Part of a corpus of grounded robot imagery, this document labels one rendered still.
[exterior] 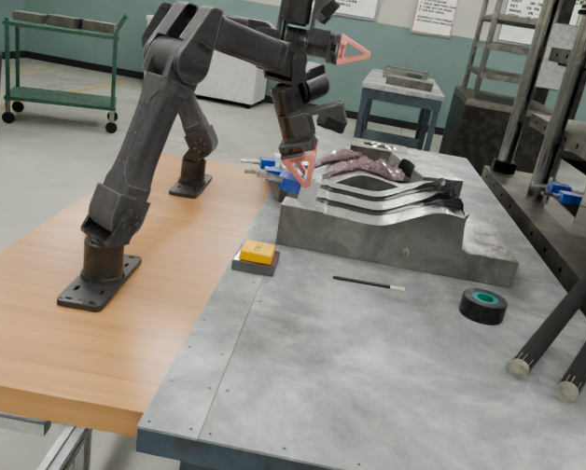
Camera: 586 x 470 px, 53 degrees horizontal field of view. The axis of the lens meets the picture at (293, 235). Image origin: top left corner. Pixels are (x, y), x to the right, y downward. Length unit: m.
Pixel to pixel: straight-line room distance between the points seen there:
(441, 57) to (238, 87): 2.73
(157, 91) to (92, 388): 0.45
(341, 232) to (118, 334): 0.54
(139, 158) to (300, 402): 0.45
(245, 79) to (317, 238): 6.60
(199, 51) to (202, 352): 0.46
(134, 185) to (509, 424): 0.65
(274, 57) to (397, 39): 7.29
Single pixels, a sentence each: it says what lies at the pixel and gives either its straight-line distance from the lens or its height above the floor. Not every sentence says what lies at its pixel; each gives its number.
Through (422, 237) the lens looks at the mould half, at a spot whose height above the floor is 0.88.
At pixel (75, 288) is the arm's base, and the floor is 0.81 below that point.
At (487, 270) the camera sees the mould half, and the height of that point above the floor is 0.83.
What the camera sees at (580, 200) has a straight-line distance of 1.87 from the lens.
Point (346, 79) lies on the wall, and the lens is 8.41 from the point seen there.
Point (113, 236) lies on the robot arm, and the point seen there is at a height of 0.90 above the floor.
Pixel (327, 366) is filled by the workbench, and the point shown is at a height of 0.80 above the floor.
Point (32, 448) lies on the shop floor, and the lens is 1.93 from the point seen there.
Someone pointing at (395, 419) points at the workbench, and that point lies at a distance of 0.80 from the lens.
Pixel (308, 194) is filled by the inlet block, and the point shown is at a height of 0.92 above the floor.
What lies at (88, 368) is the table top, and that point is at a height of 0.80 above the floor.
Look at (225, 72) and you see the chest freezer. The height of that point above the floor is 0.41.
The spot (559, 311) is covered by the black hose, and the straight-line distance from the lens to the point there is 1.09.
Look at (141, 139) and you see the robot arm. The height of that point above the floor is 1.04.
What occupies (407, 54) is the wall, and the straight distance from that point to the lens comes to 8.36.
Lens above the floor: 1.26
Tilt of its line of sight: 21 degrees down
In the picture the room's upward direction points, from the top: 10 degrees clockwise
